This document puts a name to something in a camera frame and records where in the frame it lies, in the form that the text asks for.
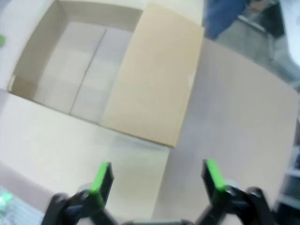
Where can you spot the person's blue jeans leg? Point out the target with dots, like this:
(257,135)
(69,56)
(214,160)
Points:
(218,16)

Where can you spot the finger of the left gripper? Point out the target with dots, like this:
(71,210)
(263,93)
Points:
(2,41)

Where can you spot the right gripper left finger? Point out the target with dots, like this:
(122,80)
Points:
(99,180)

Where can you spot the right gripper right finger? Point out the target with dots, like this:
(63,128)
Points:
(214,178)

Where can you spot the brown cardboard shipping box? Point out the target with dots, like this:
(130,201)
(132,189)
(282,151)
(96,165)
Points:
(150,77)

